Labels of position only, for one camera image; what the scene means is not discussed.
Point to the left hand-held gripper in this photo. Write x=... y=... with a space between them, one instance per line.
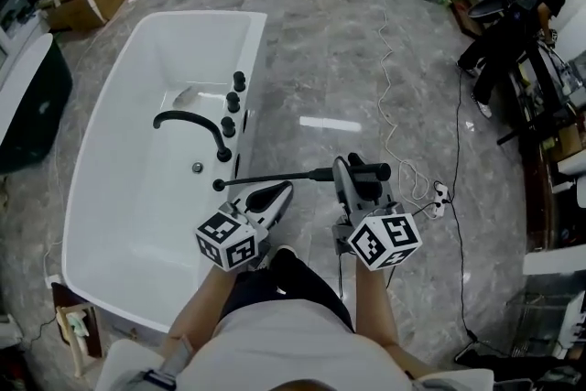
x=226 y=242

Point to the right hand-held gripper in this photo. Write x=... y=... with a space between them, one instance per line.
x=384 y=242

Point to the black handheld shower wand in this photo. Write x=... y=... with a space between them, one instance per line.
x=376 y=171

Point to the person's left forearm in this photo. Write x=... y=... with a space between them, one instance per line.
x=197 y=311

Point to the person's right forearm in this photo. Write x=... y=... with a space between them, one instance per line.
x=375 y=307

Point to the white rectangular bathtub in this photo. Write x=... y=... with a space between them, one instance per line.
x=137 y=197

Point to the dark bathtub with white rim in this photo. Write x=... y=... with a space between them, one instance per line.
x=32 y=114

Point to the person's white shoe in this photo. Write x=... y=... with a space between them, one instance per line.
x=277 y=256

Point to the white power strip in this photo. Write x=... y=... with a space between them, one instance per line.
x=441 y=199

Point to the person's black trousers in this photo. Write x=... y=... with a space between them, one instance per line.
x=297 y=284

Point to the black faucet knob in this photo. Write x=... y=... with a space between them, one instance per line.
x=240 y=81
x=227 y=127
x=233 y=102

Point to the black gooseneck faucet spout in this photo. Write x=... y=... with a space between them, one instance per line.
x=192 y=115

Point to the person's white shirt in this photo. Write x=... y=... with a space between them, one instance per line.
x=293 y=352

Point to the black power adapter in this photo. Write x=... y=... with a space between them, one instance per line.
x=472 y=334

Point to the black long desk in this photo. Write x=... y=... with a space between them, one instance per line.
x=545 y=105

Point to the white countertop slab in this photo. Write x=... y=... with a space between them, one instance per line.
x=554 y=262

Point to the dark wooden stool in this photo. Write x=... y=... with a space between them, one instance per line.
x=94 y=334

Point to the small white power socket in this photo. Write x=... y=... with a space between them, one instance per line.
x=53 y=280

